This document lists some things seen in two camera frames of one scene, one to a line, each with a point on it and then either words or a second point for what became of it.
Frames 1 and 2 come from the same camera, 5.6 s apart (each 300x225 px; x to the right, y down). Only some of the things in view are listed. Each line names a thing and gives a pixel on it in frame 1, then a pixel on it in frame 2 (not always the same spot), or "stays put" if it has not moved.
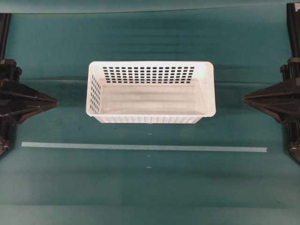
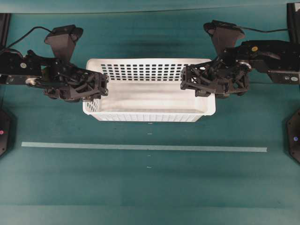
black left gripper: [20, 91] to [63, 80]
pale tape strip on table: [142, 146] stays put
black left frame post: [4, 23] stays put
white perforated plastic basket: [145, 92] stays put
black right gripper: [279, 93] to [230, 74]
